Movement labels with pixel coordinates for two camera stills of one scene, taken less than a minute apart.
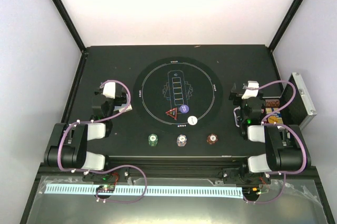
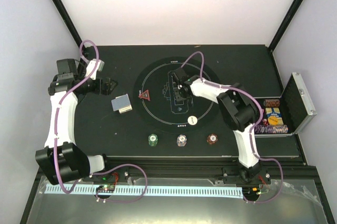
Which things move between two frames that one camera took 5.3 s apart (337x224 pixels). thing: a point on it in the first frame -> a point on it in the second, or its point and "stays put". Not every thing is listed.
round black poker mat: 178,94 stays put
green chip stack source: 152,140 stays put
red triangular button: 172,112 -> 145,94
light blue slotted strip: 83,190 stays put
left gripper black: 121,100 -> 107,91
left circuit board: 106,189 stays put
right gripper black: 237,97 -> 178,98
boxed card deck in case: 275,118 stays put
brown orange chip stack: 211,139 stays put
